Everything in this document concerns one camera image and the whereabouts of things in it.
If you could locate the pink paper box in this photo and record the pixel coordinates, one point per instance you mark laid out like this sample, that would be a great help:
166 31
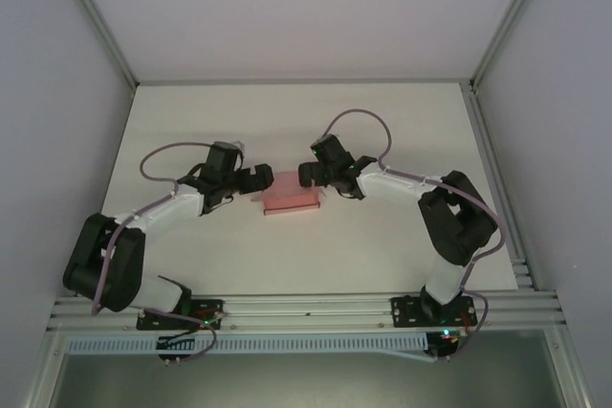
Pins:
291 205

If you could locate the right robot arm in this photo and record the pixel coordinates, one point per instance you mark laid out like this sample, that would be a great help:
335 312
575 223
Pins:
397 183

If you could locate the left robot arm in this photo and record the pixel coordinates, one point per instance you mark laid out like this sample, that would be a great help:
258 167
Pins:
162 209

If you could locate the grey metal panel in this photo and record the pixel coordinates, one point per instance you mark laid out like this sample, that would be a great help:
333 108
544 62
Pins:
306 384

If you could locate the wide aluminium base rail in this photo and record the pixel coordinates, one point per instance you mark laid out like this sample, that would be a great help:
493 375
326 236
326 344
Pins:
306 307

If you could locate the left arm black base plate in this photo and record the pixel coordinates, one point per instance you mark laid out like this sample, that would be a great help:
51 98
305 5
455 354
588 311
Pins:
212 307

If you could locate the aluminium side rail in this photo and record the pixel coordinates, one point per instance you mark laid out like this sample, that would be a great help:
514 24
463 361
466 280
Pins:
487 150

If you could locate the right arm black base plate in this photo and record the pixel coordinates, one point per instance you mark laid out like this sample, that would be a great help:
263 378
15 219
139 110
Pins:
406 312

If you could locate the aluminium frame post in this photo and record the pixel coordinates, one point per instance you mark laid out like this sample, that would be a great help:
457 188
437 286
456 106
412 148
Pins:
507 26
103 26

